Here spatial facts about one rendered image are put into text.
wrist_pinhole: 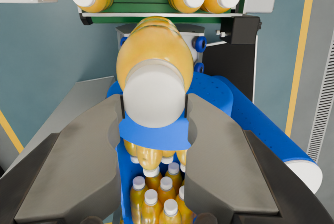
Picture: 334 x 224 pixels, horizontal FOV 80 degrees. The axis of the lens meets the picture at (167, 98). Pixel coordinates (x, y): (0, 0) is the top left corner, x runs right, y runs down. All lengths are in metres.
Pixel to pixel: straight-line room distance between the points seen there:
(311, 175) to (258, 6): 0.63
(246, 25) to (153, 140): 0.38
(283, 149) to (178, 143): 0.59
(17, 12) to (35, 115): 0.78
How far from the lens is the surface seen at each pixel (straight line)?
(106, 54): 1.59
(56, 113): 1.28
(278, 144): 0.91
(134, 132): 0.38
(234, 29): 0.57
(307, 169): 0.93
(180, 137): 0.36
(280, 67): 1.96
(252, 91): 1.73
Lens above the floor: 1.52
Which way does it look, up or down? 63 degrees down
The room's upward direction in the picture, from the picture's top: 166 degrees clockwise
